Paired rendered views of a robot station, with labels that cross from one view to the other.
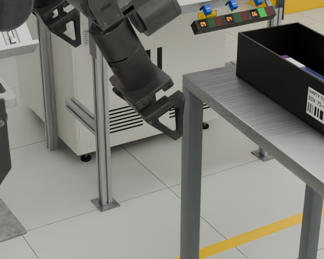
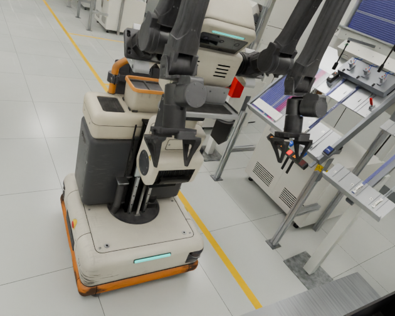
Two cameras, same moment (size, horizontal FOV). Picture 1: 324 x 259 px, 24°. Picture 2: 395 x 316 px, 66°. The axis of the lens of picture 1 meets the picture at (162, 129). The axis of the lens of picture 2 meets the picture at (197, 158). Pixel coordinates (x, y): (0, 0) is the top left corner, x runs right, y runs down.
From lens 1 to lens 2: 1.16 m
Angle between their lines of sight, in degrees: 67
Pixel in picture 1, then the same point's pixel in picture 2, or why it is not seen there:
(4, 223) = (313, 281)
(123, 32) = (167, 89)
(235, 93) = (341, 301)
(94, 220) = not seen: outside the picture
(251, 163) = not seen: outside the picture
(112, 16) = (163, 73)
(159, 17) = (177, 94)
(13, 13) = (143, 42)
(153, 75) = (168, 126)
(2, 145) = not seen: hidden behind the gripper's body
